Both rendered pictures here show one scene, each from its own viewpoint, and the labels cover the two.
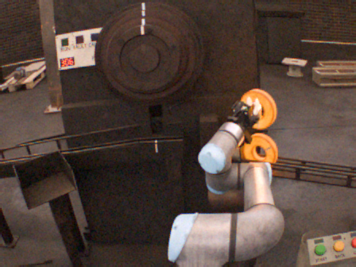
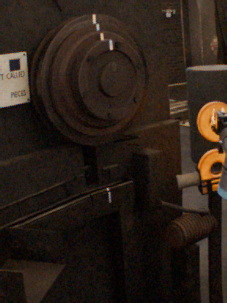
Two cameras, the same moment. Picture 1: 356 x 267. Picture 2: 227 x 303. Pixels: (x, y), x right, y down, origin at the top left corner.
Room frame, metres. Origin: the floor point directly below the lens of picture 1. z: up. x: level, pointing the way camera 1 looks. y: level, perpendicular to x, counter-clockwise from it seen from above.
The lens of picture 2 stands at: (0.27, 1.20, 1.29)
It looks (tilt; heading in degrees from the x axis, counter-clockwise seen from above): 14 degrees down; 319
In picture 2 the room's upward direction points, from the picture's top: 5 degrees counter-clockwise
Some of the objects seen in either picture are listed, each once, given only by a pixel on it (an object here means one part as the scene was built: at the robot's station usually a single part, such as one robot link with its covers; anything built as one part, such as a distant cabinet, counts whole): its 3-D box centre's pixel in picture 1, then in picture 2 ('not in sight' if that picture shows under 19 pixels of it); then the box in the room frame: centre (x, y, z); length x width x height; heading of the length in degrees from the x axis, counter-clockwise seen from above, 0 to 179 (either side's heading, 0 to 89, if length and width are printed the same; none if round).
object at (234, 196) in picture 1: (231, 228); (191, 270); (1.46, -0.22, 0.27); 0.22 x 0.13 x 0.53; 86
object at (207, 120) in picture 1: (209, 141); (148, 179); (1.61, -0.14, 0.68); 0.11 x 0.08 x 0.24; 176
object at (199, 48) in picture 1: (148, 52); (93, 78); (1.62, 0.10, 1.11); 0.47 x 0.06 x 0.47; 86
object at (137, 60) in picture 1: (145, 57); (110, 79); (1.52, 0.10, 1.11); 0.28 x 0.06 x 0.28; 86
